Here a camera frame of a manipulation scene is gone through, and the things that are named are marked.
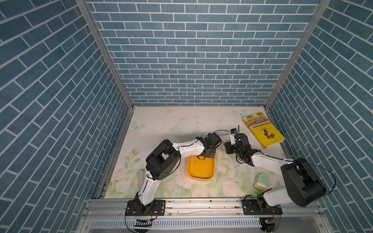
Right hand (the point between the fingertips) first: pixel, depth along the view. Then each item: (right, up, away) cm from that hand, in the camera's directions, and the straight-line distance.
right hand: (227, 143), depth 94 cm
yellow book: (+29, +6, +8) cm, 31 cm away
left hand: (-9, -7, -1) cm, 12 cm away
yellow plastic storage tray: (-17, -13, -9) cm, 23 cm away
